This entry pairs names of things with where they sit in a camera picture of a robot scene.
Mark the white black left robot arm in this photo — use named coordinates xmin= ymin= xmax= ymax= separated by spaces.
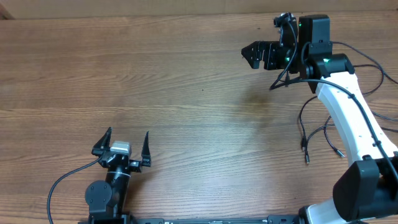
xmin=85 ymin=128 xmax=151 ymax=224

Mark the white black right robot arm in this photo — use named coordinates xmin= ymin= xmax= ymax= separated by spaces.
xmin=241 ymin=13 xmax=397 ymax=223

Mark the thin black cable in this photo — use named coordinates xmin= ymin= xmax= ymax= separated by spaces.
xmin=331 ymin=40 xmax=398 ymax=85

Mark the thick black cable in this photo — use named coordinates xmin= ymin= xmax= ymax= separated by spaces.
xmin=297 ymin=63 xmax=398 ymax=152

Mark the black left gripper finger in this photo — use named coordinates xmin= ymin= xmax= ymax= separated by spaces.
xmin=141 ymin=132 xmax=151 ymax=166
xmin=92 ymin=127 xmax=113 ymax=156

